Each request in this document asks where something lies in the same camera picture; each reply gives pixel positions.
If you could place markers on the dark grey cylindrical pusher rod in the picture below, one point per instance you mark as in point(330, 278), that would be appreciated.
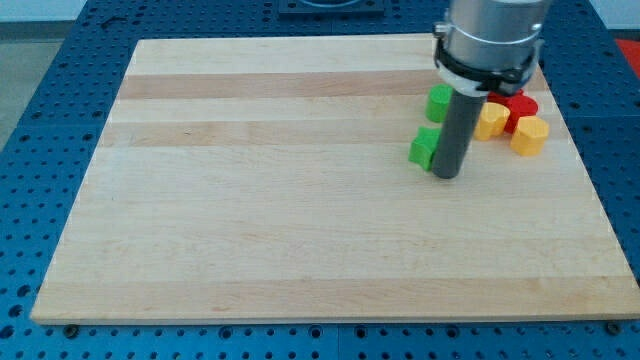
point(456, 134)

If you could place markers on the green star block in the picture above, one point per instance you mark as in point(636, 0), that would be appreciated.
point(424, 146)

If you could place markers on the red block behind arm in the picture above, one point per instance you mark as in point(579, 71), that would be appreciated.
point(503, 100)

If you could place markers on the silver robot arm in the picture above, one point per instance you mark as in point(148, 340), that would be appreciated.
point(483, 46)

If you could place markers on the green cylinder block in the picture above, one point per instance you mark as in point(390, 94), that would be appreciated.
point(437, 103)

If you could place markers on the yellow heart block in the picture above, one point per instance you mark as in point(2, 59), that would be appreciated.
point(491, 121)

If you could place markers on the red round block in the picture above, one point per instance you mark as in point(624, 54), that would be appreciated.
point(519, 106)

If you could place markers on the yellow hexagon block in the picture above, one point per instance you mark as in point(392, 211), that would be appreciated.
point(529, 136)

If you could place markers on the red object at right edge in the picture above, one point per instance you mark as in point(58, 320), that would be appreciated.
point(631, 52)

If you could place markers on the light wooden board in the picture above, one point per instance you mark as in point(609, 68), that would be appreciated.
point(267, 180)

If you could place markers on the blue perforated metal table plate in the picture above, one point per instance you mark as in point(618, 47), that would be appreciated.
point(43, 162)

